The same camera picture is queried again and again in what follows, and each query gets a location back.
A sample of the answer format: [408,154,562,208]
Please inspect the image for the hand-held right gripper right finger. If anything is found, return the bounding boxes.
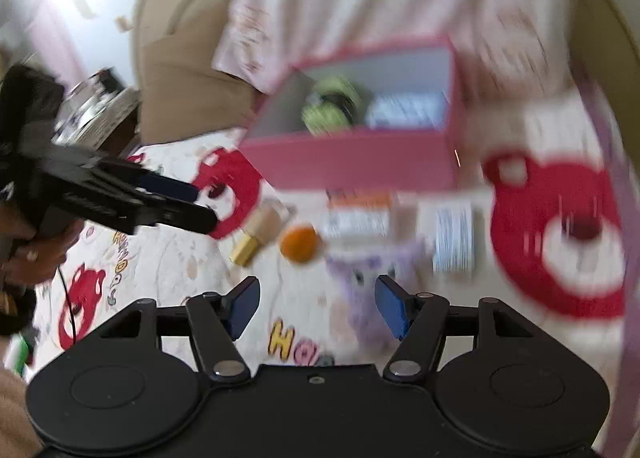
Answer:
[375,275,538,383]

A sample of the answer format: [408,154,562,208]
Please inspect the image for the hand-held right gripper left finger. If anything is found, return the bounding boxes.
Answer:
[97,275,261,384]

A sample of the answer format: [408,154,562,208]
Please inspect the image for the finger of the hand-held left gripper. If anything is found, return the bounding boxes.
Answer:
[139,171,199,203]
[136,195,219,235]

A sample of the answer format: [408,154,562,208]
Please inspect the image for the purple plush toy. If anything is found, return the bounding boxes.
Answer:
[324,238,426,354]

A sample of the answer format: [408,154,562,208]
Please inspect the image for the gold capped bottle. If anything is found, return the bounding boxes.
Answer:
[229,199,297,267]

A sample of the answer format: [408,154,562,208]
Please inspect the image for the orange ball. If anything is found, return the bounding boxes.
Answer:
[279,223,322,265]

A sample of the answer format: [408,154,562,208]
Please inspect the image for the white tissue packet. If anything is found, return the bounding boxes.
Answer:
[419,199,477,274]

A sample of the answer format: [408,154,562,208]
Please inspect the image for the orange and white packet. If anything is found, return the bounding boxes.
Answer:
[322,189,396,239]

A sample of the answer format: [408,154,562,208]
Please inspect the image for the pink cardboard box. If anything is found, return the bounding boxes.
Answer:
[240,36,468,191]

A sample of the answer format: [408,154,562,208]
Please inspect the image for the person's left hand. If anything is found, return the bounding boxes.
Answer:
[0,222,84,287]

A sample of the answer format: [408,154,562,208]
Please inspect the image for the white red bear printed blanket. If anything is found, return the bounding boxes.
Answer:
[0,86,632,389]

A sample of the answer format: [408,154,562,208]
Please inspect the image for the bedside table with dotted cloth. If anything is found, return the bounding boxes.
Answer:
[54,67,142,151]

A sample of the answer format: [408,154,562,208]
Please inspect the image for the brown pillow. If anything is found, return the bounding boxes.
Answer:
[137,33,262,145]

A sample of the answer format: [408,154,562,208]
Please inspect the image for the pink curtain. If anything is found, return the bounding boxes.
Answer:
[27,1,88,86]

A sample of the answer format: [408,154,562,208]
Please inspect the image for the green yarn ball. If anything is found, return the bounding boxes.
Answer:
[301,77,363,138]

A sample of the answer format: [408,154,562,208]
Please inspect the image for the blue wet wipes pack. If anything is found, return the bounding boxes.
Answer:
[366,92,447,130]

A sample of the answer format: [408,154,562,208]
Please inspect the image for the black cable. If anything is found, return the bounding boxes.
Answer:
[56,262,82,345]

